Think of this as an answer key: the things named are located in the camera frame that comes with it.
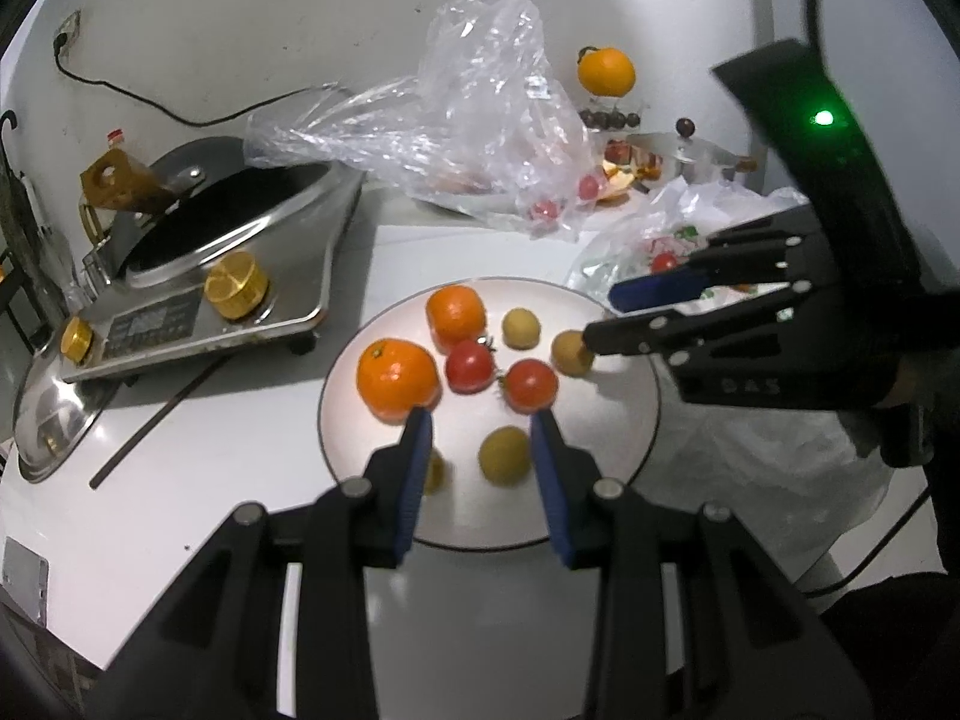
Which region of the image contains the steel pot with lid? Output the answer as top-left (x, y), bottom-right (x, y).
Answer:
top-left (625, 117), bottom-right (759, 186)

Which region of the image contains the steel dome lid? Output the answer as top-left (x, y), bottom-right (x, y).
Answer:
top-left (12, 370), bottom-right (126, 486)

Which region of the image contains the tangerine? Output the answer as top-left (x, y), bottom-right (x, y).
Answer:
top-left (356, 338), bottom-right (441, 424)
top-left (425, 285), bottom-right (488, 352)

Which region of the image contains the dark stick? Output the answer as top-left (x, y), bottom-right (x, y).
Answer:
top-left (87, 355), bottom-right (231, 491)

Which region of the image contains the white round plate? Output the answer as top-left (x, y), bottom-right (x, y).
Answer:
top-left (316, 277), bottom-right (662, 551)

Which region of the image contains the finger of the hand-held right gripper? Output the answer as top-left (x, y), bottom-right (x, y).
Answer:
top-left (582, 291), bottom-right (816, 356)
top-left (607, 212), bottom-right (816, 315)

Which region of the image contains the orange peel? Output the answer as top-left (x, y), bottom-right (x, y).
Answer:
top-left (600, 157), bottom-right (662, 203)

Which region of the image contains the clear box of dark fruits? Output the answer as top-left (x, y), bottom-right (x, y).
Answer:
top-left (580, 108), bottom-right (644, 131)

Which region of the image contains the clear plastic bag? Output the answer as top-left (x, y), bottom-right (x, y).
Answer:
top-left (242, 0), bottom-right (602, 242)
top-left (565, 182), bottom-right (895, 565)

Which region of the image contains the dark wok with wooden handle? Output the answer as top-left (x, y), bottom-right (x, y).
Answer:
top-left (79, 136), bottom-right (253, 216)

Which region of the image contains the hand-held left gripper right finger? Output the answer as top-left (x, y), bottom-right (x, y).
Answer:
top-left (528, 407), bottom-right (875, 720)

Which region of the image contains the yellow longan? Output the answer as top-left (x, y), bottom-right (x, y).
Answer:
top-left (550, 330), bottom-right (597, 378)
top-left (478, 426), bottom-right (534, 486)
top-left (501, 307), bottom-right (542, 351)

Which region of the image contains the wall socket with plug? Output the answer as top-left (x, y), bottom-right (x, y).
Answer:
top-left (51, 10), bottom-right (83, 55)

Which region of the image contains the black cooker cable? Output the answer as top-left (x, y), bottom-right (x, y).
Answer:
top-left (52, 43), bottom-right (355, 127)

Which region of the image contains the person's dark clothing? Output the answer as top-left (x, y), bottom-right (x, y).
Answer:
top-left (819, 571), bottom-right (960, 720)

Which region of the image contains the large orange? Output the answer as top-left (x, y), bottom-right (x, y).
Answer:
top-left (577, 46), bottom-right (638, 98)

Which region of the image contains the clear crumpled plastic bag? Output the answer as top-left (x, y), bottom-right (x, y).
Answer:
top-left (242, 0), bottom-right (602, 242)

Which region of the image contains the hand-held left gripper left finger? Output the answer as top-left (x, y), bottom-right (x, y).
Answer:
top-left (85, 406), bottom-right (437, 720)

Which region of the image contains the grey metal plate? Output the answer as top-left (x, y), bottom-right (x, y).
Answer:
top-left (0, 537), bottom-right (51, 629)

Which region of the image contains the silver induction cooker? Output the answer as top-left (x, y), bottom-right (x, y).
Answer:
top-left (58, 156), bottom-right (370, 385)

